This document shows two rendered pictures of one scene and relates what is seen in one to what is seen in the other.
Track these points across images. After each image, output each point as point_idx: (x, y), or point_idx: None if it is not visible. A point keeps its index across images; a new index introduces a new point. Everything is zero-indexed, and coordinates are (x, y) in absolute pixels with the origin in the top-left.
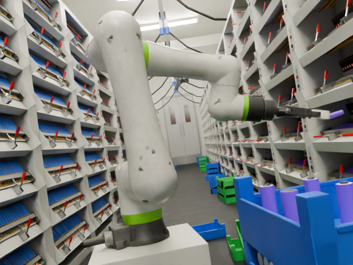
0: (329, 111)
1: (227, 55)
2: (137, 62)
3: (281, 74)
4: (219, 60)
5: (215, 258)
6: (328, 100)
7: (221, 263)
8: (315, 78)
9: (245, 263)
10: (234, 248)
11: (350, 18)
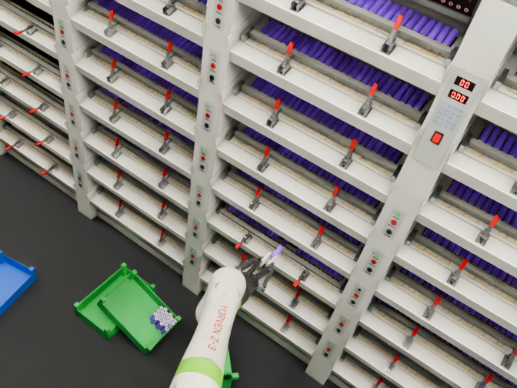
0: (277, 256)
1: (240, 282)
2: None
3: (150, 110)
4: (240, 298)
5: (79, 342)
6: (260, 222)
7: (97, 349)
8: (223, 161)
9: (123, 336)
10: (109, 330)
11: (332, 206)
